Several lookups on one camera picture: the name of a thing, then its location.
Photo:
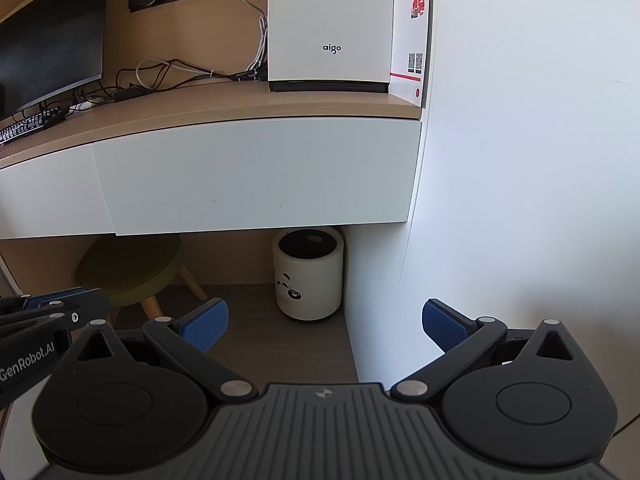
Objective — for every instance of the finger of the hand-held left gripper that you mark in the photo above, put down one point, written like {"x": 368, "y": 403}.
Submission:
{"x": 90, "y": 305}
{"x": 55, "y": 297}

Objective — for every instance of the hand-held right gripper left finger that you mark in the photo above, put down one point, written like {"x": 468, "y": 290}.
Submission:
{"x": 206, "y": 329}

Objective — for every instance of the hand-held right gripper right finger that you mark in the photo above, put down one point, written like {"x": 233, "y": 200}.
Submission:
{"x": 444, "y": 324}

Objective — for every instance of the olive green wooden stool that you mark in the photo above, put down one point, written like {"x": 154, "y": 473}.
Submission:
{"x": 130, "y": 265}

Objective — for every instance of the narrow white desk drawer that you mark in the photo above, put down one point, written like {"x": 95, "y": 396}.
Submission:
{"x": 50, "y": 195}

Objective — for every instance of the white panda trash can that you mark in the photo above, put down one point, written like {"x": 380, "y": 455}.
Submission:
{"x": 309, "y": 285}

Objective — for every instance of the black keyboard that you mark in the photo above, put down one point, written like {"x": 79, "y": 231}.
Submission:
{"x": 27, "y": 126}

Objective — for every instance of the white computer mouse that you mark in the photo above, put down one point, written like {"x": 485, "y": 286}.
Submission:
{"x": 84, "y": 105}

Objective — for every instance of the black power adapter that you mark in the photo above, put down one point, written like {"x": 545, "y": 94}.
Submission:
{"x": 131, "y": 94}

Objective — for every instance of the black computer monitor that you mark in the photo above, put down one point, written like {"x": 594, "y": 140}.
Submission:
{"x": 50, "y": 35}

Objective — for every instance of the white and red card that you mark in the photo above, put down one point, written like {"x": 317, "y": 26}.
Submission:
{"x": 410, "y": 45}

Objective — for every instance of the white computer case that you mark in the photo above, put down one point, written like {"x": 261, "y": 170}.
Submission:
{"x": 330, "y": 15}

